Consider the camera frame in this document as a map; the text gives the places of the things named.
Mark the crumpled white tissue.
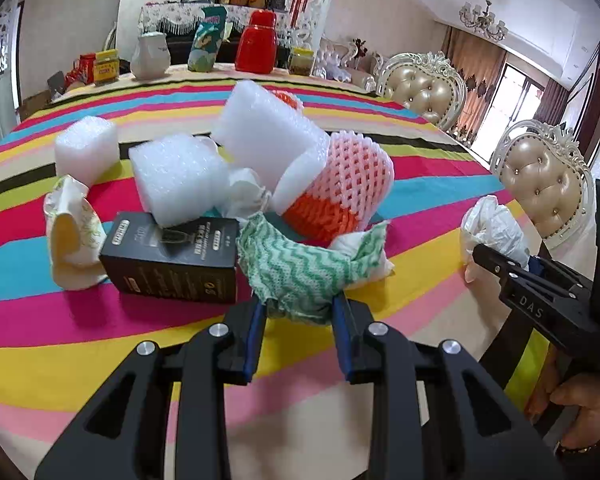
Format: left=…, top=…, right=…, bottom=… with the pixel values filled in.
left=220, top=167, right=273, bottom=221

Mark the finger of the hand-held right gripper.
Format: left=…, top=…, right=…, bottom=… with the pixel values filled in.
left=471, top=243, right=593, bottom=348
left=527, top=255, right=597, bottom=292

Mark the large white foam block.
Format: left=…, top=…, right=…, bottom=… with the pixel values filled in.
left=212, top=80, right=331, bottom=206

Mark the large orange foam fruit net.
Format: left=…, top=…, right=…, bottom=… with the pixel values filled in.
left=281, top=191, right=376, bottom=249

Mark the pink foam fruit net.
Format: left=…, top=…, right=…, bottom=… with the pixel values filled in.
left=272, top=130, right=395, bottom=226

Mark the red thermos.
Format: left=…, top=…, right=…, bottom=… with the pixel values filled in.
left=235, top=9, right=278, bottom=73

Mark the medium white foam block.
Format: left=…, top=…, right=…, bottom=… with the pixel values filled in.
left=129, top=134, right=231, bottom=228

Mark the white plastic bag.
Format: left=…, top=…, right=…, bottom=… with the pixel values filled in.
left=460, top=195, right=531, bottom=268

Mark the small white foam cube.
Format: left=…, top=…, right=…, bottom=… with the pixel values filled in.
left=55, top=116, right=119, bottom=188

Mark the lace covered sideboard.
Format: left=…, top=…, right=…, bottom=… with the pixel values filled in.
left=137, top=0, right=321, bottom=66

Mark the person's right hand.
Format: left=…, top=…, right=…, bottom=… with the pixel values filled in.
left=527, top=345, right=600, bottom=457

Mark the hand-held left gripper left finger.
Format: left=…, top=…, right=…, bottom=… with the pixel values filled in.
left=34, top=301, right=269, bottom=480

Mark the beige tufted ornate chair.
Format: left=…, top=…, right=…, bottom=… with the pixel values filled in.
left=375, top=51, right=468, bottom=131
left=490, top=120, right=596, bottom=251

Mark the glass jar yellow lid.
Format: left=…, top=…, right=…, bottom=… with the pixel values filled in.
left=287, top=47, right=315, bottom=76

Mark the yellow labelled jar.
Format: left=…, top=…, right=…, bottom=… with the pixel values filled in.
left=94, top=50, right=120, bottom=86

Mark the crumpled printed paper wrapper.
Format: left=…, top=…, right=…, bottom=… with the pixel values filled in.
left=42, top=175, right=112, bottom=292

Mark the white ceramic teapot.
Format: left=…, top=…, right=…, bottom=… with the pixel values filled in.
left=130, top=31, right=172, bottom=81

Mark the white ornate sofa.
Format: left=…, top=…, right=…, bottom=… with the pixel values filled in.
left=312, top=35, right=381, bottom=92

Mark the brown patterned curtain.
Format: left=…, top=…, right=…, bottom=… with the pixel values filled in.
left=440, top=25, right=511, bottom=136

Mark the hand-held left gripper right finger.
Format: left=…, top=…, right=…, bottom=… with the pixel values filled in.
left=331, top=294, right=566, bottom=480

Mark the green wavy patterned cloth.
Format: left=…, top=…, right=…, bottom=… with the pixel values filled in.
left=236, top=212, right=391, bottom=328

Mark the chandelier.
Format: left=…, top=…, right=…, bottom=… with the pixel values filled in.
left=457, top=0, right=510, bottom=43

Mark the red gift box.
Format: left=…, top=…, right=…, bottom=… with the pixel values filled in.
left=65, top=53, right=98, bottom=86

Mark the black cardboard box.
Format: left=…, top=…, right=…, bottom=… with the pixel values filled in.
left=99, top=211, right=241, bottom=305

